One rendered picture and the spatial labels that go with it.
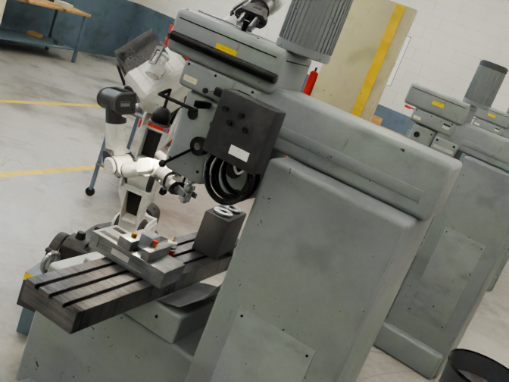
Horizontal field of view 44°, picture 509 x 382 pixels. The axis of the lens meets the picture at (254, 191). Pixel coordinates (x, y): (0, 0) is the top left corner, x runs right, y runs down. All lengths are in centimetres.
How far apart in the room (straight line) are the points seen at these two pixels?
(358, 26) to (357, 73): 29
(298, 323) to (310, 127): 65
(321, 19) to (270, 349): 112
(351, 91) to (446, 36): 743
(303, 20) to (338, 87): 189
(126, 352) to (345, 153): 118
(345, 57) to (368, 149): 202
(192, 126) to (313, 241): 66
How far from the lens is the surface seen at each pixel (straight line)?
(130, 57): 286
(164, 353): 251
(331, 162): 211
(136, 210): 337
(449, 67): 1131
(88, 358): 276
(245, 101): 195
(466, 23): 1135
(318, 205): 201
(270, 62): 219
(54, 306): 215
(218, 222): 274
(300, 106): 215
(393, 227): 195
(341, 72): 405
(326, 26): 220
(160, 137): 319
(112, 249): 247
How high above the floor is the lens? 198
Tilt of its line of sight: 15 degrees down
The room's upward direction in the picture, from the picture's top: 21 degrees clockwise
